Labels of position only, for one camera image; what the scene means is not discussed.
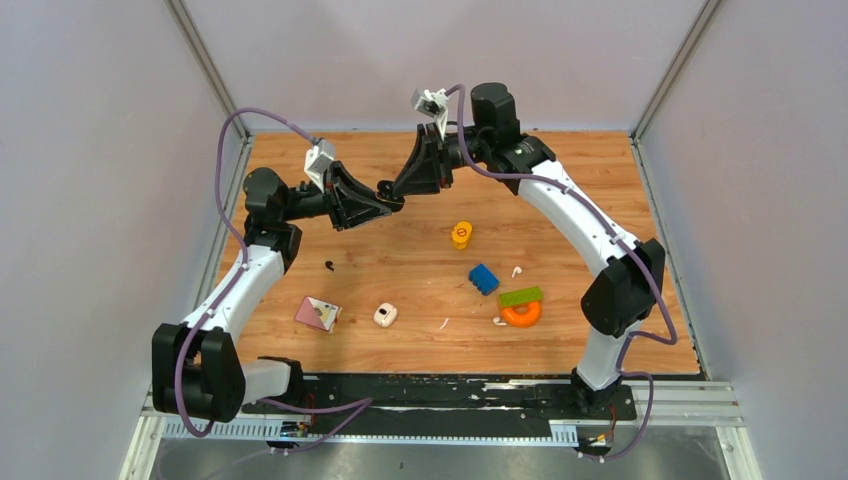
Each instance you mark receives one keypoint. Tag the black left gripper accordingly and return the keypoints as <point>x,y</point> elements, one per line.
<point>350,202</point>

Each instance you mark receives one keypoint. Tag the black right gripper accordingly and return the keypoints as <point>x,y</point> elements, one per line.
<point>429,166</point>

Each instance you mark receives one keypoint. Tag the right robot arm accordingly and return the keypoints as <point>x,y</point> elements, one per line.
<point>480,129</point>

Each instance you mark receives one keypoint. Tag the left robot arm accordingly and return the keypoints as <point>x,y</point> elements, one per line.
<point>196,370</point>

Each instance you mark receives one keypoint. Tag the white earbud charging case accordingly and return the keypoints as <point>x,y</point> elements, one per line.
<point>385,315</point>

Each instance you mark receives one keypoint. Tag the yellow toy sign block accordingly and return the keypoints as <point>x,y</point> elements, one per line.
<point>461,234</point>

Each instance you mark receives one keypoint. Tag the blue toy building block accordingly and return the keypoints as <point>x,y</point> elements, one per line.
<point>483,279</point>

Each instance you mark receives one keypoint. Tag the pink patterned card box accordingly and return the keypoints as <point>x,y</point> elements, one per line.
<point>318,314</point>

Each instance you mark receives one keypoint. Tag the green toy building plate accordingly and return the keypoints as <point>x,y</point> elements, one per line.
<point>520,297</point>

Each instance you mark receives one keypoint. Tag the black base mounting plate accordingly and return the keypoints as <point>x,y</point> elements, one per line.
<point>424,423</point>

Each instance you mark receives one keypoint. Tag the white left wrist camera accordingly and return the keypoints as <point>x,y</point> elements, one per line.
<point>318,160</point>

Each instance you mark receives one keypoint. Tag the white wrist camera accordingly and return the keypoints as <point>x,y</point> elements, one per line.
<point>318,160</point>
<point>433,104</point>

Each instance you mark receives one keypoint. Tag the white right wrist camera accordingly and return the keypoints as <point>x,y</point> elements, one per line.
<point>433,104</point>

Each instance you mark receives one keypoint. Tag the aluminium frame rail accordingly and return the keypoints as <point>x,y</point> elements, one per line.
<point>668,399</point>

